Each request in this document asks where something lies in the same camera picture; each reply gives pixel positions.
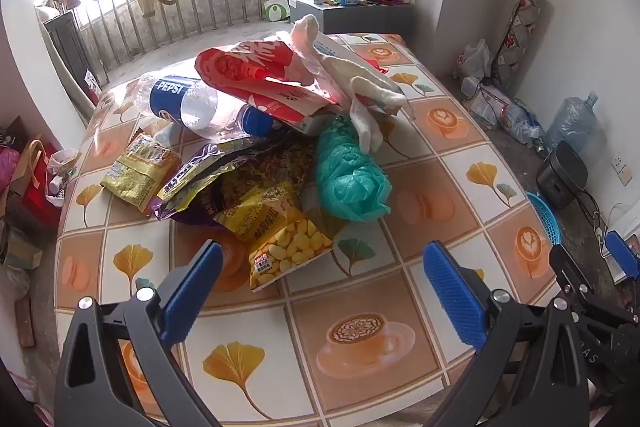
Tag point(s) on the dark wooden panel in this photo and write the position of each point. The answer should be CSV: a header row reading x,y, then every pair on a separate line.
x,y
67,47

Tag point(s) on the blue plastic basket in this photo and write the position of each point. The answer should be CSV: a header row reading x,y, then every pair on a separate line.
x,y
545,219

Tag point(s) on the red snack bag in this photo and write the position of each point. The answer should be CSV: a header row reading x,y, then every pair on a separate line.
x,y
235,67

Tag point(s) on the white water dispenser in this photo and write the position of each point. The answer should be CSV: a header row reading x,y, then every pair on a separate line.
x,y
620,219

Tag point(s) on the red gift bag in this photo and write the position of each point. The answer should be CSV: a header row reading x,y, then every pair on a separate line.
x,y
40,197

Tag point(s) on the folded patterned mat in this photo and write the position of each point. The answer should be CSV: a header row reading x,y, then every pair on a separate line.
x,y
520,37

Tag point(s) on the black rice cooker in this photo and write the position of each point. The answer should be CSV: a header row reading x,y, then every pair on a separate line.
x,y
562,172

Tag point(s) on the white plastic bag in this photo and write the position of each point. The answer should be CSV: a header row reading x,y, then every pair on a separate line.
x,y
472,62

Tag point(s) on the clear cola bottle blue label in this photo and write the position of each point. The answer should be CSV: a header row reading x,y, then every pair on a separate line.
x,y
170,94

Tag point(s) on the white green paper bag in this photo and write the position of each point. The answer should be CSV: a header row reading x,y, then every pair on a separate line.
x,y
276,9

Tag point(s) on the white cloth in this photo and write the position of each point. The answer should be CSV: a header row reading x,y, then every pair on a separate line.
x,y
350,72

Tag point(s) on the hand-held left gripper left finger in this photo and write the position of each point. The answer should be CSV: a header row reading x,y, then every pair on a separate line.
x,y
192,287

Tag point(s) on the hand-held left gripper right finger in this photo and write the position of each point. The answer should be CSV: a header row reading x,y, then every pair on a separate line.
x,y
455,292

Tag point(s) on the patterned tablecloth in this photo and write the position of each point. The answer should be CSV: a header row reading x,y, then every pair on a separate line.
x,y
440,187

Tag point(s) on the teal plastic bag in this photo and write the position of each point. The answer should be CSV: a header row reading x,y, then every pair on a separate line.
x,y
350,177

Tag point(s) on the small cardboard box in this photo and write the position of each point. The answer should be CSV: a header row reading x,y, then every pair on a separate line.
x,y
20,249

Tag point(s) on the purple snack bag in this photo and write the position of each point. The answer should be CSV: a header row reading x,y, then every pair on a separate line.
x,y
200,187

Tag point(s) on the yellow corn snack packet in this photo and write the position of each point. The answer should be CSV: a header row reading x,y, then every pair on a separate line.
x,y
285,247

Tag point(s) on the yellow green snack packet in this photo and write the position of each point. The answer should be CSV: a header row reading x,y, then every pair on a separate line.
x,y
140,167

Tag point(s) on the blue water jug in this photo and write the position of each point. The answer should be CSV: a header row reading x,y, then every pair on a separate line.
x,y
572,124

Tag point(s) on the wall socket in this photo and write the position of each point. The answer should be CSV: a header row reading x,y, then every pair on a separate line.
x,y
621,168

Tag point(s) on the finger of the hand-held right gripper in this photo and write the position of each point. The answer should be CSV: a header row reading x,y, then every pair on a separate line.
x,y
625,257
567,267

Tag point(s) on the grey cabinet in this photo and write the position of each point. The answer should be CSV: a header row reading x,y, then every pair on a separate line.
x,y
360,19

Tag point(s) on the pile of floor packaging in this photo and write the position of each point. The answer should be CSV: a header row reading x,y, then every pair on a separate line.
x,y
510,117

